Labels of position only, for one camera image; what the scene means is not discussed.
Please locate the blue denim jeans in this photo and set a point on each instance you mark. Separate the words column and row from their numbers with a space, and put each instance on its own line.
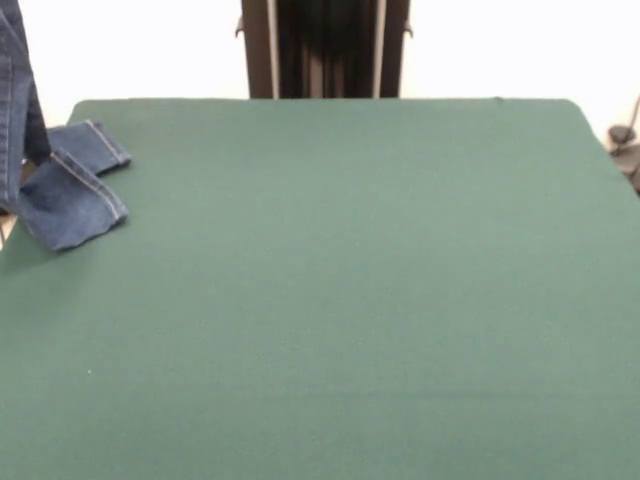
column 65, row 210

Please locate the dark green table cloth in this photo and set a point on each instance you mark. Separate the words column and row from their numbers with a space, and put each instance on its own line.
column 325, row 300

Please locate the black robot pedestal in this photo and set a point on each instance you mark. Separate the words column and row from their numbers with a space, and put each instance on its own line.
column 325, row 50

